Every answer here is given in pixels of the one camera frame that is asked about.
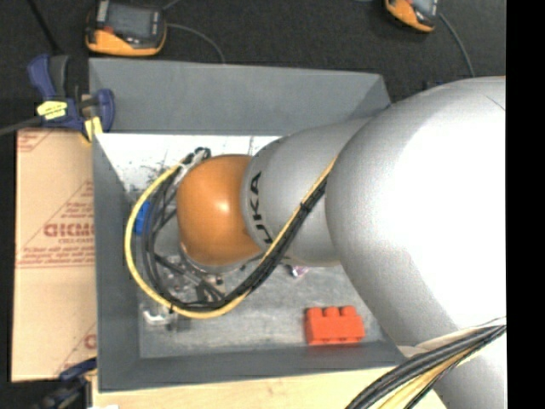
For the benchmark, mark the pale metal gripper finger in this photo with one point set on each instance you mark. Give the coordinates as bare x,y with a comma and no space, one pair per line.
179,324
154,316

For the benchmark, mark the blue block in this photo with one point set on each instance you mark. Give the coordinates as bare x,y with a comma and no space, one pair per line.
141,224

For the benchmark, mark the brown cardboard board, red print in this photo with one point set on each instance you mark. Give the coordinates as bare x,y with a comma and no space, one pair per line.
51,313

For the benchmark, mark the small purple and white thing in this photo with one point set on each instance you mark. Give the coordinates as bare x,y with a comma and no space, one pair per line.
299,270

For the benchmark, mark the orange toy brick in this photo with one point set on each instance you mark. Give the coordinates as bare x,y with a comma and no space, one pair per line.
334,326

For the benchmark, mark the grey metal bin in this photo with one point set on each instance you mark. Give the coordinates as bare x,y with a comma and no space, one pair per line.
221,100

